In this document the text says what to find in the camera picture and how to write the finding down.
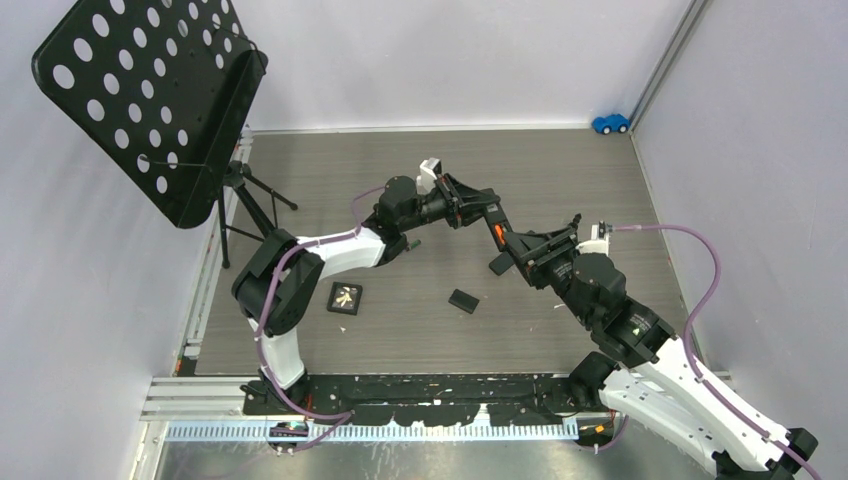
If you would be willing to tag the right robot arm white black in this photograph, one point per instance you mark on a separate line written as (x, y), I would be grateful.
(647, 371)

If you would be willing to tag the black battery cover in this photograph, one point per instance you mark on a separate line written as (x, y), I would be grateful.
(463, 301)

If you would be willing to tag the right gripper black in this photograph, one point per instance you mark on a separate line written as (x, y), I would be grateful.
(522, 247)

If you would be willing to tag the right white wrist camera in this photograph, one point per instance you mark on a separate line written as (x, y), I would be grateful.
(599, 241)

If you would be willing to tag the black remote plain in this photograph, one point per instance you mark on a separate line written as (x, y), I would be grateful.
(501, 264)

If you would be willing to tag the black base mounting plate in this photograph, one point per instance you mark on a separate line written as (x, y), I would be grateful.
(431, 400)

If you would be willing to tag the blue toy car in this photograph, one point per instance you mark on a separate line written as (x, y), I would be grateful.
(613, 123)

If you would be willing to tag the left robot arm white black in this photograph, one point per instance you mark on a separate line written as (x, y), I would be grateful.
(275, 288)

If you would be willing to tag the small black square tray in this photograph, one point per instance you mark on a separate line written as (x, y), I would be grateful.
(345, 298)

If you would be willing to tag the black perforated music stand tray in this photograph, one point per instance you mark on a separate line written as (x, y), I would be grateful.
(163, 87)

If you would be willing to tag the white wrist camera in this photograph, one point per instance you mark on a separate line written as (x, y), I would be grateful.
(599, 241)
(429, 172)

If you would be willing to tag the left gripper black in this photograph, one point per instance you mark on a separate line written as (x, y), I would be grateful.
(464, 206)

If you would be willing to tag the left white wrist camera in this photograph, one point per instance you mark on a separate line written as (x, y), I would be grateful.
(429, 172)

